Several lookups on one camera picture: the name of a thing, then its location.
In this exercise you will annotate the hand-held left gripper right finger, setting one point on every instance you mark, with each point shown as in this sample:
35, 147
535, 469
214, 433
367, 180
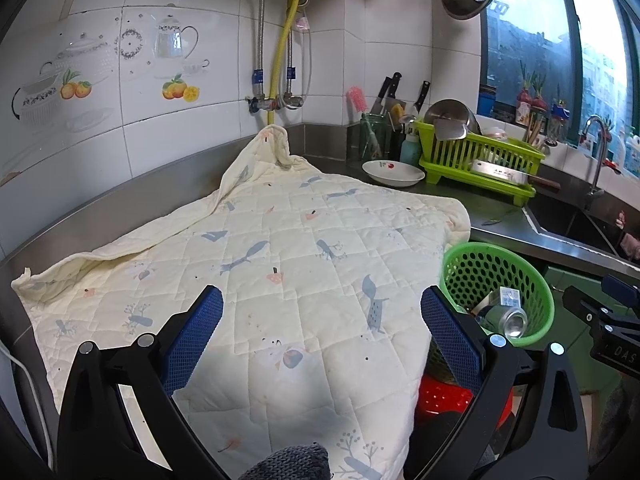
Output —
450, 345

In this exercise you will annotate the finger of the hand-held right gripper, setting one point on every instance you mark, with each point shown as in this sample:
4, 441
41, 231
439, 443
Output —
585, 305
622, 291

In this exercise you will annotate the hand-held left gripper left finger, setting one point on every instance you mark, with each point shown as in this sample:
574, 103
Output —
192, 345

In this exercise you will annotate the blue and silver can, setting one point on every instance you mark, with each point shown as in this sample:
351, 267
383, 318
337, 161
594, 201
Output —
512, 321

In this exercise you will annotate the green plastic basket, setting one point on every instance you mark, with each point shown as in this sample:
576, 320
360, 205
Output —
480, 265

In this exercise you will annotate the pink cloth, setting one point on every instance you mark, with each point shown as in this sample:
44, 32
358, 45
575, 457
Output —
630, 246

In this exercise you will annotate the red plastic stool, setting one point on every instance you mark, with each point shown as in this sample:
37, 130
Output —
440, 400

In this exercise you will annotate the steel sink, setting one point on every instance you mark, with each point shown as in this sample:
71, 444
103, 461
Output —
570, 220

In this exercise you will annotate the steel faucet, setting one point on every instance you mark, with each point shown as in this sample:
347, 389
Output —
600, 160

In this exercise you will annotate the clear detergent bottle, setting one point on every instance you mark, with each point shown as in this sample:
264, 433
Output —
633, 155

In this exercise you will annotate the cream quilted blanket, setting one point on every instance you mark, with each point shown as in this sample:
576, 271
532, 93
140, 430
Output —
280, 240

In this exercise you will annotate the white plastic bottle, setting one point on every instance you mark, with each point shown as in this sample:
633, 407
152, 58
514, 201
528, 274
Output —
620, 150

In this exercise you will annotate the grey knit sweater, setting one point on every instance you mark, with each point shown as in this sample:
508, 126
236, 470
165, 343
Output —
285, 462

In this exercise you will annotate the sprouting plant blue lidded jar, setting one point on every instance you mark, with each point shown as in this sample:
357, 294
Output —
560, 122

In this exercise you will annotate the white bowl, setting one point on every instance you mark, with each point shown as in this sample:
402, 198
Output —
392, 172

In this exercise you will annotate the green dish rack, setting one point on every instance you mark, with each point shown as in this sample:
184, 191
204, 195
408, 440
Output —
480, 152

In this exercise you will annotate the chopsticks bundle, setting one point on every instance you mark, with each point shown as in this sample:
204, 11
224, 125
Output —
531, 127

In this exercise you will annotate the teal soap bottle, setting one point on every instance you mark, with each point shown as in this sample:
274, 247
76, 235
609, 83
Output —
410, 150

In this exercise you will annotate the sprouting bulbs in jar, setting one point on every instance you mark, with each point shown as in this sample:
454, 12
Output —
525, 102

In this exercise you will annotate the green glass jar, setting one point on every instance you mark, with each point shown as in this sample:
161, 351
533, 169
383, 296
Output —
375, 135

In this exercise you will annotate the blue plastic container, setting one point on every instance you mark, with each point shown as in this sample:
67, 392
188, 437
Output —
486, 102

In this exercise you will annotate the yellow sponge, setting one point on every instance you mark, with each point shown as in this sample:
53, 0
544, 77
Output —
398, 111

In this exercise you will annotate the pink bottle brush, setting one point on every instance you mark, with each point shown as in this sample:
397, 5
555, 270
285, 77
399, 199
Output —
356, 99

